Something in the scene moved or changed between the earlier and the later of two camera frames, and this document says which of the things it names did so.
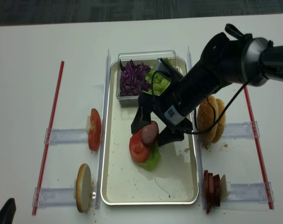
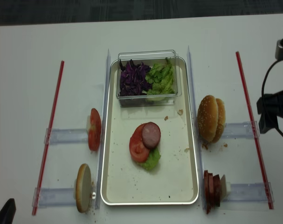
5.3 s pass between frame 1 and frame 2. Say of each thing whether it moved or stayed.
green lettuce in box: stayed
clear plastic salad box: stayed
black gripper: moved
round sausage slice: stayed
